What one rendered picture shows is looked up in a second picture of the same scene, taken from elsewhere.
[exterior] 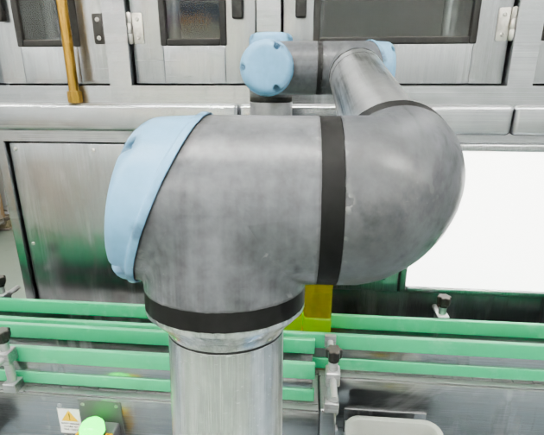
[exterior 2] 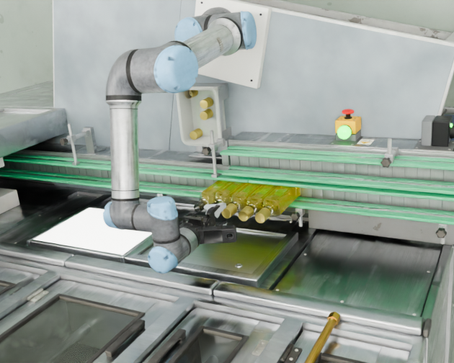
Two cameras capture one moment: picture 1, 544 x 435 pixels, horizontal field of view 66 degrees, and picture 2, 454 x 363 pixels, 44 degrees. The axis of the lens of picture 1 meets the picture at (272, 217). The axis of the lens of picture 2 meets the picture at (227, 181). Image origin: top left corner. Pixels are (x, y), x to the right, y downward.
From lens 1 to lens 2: 146 cm
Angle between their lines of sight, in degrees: 58
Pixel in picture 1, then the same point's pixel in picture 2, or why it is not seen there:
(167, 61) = (251, 329)
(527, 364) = not seen: hidden behind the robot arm
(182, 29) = (227, 341)
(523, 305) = not seen: hidden behind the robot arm
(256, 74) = (166, 199)
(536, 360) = not seen: hidden behind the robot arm
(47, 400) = (374, 146)
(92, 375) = (343, 155)
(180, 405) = (197, 43)
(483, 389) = (157, 159)
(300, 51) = (142, 210)
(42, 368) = (374, 158)
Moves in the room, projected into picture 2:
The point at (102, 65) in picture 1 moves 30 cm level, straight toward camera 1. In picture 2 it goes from (304, 338) to (248, 234)
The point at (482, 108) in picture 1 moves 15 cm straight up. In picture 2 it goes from (78, 263) to (45, 286)
